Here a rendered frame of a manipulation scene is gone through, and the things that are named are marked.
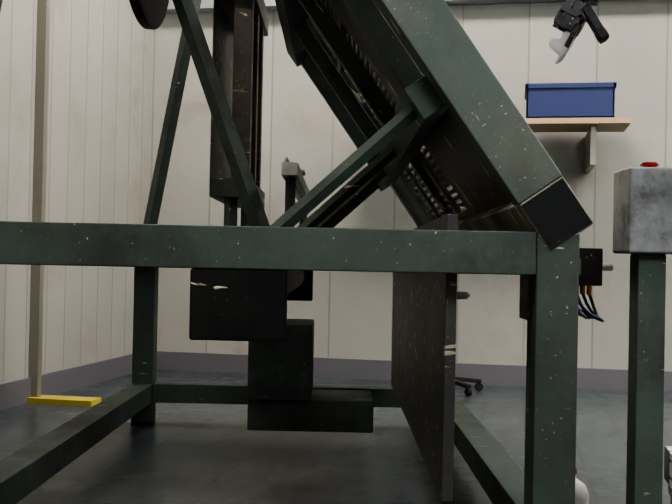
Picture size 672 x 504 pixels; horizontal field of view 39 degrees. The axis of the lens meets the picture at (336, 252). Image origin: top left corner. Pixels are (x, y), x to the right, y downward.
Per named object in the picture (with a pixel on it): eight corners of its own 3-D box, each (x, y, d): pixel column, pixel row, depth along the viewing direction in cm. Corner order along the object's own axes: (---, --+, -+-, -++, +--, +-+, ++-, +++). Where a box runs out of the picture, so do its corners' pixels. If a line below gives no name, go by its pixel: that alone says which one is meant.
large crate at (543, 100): (609, 126, 548) (610, 94, 548) (616, 117, 512) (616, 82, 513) (523, 127, 557) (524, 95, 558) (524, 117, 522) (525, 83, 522)
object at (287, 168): (297, 175, 286) (297, 162, 286) (281, 174, 286) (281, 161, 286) (310, 202, 416) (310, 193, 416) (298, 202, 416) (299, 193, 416)
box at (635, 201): (686, 254, 196) (687, 167, 196) (628, 253, 196) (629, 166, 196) (666, 254, 208) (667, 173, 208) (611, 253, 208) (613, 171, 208)
